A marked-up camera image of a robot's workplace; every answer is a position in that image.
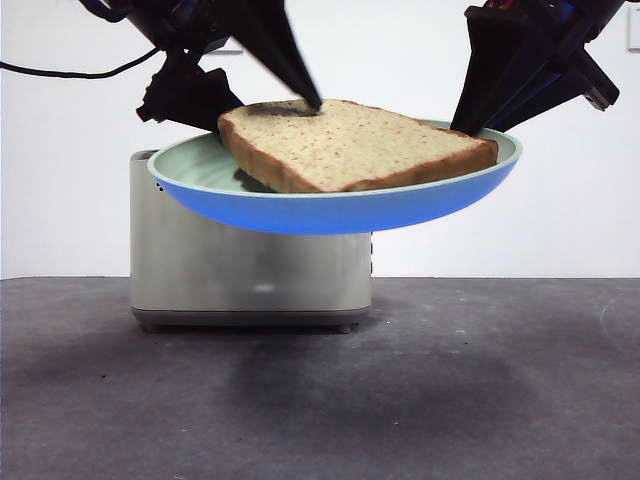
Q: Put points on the cream and steel toaster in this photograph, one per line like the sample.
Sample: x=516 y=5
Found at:
x=240 y=270

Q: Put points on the white wall switch plate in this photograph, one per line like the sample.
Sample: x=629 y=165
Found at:
x=634 y=30

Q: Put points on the pale green round plate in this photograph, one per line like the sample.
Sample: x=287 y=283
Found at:
x=325 y=212

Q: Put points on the white wall power socket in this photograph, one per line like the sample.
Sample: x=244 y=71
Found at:
x=227 y=48

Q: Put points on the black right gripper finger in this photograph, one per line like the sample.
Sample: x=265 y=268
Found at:
x=545 y=90
x=495 y=65

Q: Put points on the toasted bread slice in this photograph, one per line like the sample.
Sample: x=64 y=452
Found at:
x=350 y=145

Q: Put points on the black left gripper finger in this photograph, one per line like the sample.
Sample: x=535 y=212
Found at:
x=185 y=97
x=280 y=45

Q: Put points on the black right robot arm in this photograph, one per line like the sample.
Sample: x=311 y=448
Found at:
x=575 y=25

